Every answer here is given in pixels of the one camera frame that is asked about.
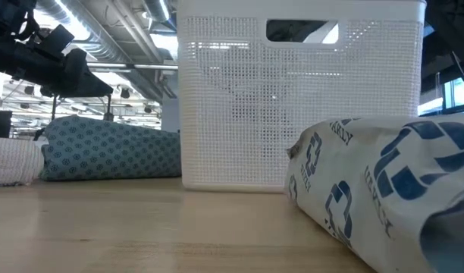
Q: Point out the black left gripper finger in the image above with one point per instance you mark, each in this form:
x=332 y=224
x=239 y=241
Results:
x=76 y=81

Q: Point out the teal patterned fabric pouch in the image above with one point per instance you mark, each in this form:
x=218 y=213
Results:
x=103 y=151

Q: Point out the black monitor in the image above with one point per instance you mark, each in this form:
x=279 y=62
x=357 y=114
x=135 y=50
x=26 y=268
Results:
x=0 y=124

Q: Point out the black clamp post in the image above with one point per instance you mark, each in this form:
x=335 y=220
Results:
x=109 y=110

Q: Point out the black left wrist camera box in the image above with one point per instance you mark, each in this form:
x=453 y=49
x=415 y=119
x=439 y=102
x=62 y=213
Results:
x=55 y=39

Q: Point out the white knit gauze roll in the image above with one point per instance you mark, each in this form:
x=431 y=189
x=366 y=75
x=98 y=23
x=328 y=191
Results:
x=12 y=163

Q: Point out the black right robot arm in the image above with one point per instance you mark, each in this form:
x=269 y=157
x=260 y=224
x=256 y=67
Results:
x=455 y=22

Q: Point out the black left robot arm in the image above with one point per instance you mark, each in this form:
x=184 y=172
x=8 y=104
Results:
x=8 y=17

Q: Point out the white patterned folded cloth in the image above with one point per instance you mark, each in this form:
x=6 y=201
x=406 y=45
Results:
x=368 y=197

